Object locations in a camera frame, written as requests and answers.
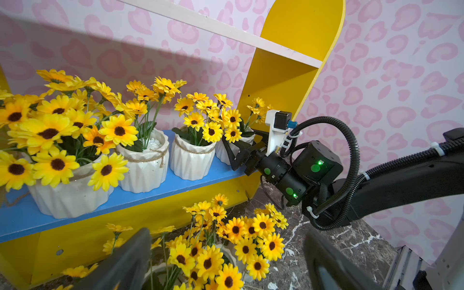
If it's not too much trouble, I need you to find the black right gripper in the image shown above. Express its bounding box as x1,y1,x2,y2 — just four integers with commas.
221,129,311,206

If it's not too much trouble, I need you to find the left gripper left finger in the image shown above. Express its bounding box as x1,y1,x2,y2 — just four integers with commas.
73,228,151,290

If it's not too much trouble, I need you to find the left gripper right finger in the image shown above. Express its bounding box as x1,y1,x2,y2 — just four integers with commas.
303,229,382,290

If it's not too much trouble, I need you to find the sunflower pot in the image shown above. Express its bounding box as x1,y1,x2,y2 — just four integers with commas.
97,75,188,194
169,93,242,181
157,194,289,290
221,97,274,155
55,224,180,290
1,70,138,219

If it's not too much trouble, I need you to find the yellow two-tier shelf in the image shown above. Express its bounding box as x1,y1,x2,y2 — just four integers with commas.
1,1,345,290

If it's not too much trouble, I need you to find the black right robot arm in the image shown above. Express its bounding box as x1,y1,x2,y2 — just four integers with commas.
224,116,464,231

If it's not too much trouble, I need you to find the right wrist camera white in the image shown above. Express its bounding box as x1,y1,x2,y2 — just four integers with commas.
265,109,302,157

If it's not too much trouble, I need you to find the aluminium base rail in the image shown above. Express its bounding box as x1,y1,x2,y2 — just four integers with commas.
383,219,464,290

